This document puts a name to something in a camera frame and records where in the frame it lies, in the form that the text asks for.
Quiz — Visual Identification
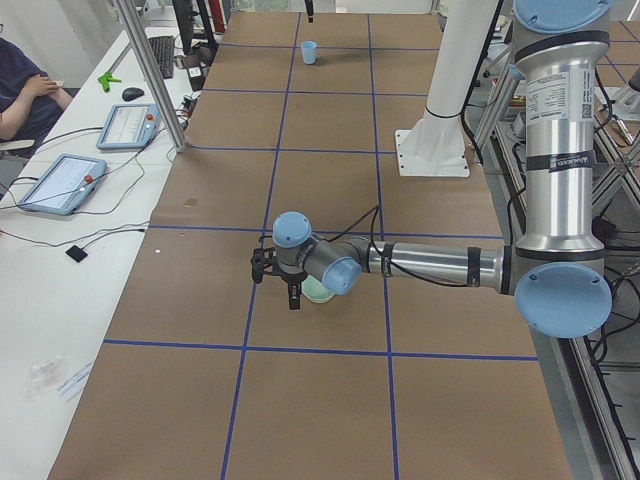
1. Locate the near blue teach pendant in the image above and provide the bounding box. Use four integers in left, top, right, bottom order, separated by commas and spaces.
18, 154, 107, 216

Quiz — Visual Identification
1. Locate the blue teach pendant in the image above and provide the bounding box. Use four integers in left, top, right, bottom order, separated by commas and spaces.
18, 154, 107, 216
96, 104, 161, 151

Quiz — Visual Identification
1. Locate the aluminium frame post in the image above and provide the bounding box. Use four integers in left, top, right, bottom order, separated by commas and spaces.
114, 0, 187, 153

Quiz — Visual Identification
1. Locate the black computer keyboard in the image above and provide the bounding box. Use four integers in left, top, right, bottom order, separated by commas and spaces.
148, 35, 174, 79

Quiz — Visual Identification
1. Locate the mint green ceramic bowl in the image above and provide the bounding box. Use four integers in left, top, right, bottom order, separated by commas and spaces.
301, 275, 335, 304

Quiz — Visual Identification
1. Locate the aluminium frame side rack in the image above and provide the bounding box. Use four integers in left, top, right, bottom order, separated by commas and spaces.
469, 49, 640, 480

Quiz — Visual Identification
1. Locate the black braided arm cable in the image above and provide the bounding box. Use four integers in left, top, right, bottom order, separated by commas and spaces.
324, 204, 476, 289

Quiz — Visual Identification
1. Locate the black computer monitor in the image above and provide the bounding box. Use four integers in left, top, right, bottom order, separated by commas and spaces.
172, 0, 218, 59

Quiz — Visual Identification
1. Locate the black computer mouse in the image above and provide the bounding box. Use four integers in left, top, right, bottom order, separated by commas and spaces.
121, 87, 145, 102

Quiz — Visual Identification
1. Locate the small black square pad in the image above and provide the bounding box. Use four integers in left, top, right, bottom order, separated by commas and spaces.
65, 245, 88, 263

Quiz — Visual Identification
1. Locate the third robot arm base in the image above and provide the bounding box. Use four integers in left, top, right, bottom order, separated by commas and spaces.
596, 69, 639, 146

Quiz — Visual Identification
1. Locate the light blue plastic cup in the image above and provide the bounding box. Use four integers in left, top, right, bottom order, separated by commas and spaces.
300, 40, 317, 65

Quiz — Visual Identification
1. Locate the seated person in navy shirt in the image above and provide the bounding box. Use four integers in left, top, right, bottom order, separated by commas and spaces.
1, 38, 72, 158

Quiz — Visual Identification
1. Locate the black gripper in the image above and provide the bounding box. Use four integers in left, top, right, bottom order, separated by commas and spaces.
277, 265, 308, 310

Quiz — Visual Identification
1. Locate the clear plastic bag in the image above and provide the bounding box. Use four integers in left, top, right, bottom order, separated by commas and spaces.
26, 354, 68, 399

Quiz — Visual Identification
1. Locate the white pedestal column base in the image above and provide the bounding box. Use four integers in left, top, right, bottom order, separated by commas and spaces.
395, 0, 501, 178

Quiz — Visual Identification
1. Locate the small electronics board with wires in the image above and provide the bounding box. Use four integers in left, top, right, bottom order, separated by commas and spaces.
178, 66, 209, 117

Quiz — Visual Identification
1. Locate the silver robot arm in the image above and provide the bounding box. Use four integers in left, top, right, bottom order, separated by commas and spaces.
252, 1, 612, 339

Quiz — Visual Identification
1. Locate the green plastic printed tool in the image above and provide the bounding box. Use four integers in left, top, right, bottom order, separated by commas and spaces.
98, 71, 122, 93

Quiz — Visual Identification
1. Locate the white paper label strip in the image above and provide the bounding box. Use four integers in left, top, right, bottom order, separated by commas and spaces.
57, 362, 94, 402

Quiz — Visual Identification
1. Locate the far blue teach pendant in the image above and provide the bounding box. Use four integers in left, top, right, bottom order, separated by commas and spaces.
96, 104, 161, 151

